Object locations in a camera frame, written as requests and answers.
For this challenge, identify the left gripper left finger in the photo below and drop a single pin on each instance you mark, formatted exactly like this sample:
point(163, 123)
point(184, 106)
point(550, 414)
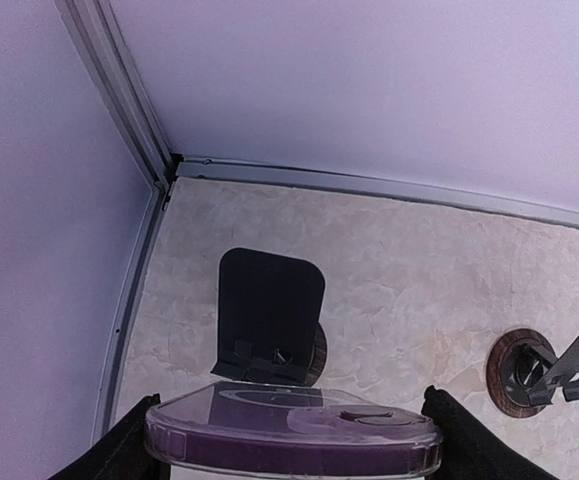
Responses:
point(120, 453)

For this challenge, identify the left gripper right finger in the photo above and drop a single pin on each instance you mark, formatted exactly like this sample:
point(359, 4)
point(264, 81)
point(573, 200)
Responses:
point(470, 450)

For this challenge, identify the clear case phone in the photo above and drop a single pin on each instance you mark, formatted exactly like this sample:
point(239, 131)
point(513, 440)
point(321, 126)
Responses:
point(273, 431)

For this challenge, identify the folding phone stand wood base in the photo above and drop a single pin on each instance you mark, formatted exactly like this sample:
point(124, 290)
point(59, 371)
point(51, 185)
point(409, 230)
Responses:
point(268, 319)

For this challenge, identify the left aluminium frame post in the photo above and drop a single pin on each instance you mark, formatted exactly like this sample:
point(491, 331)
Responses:
point(96, 34)

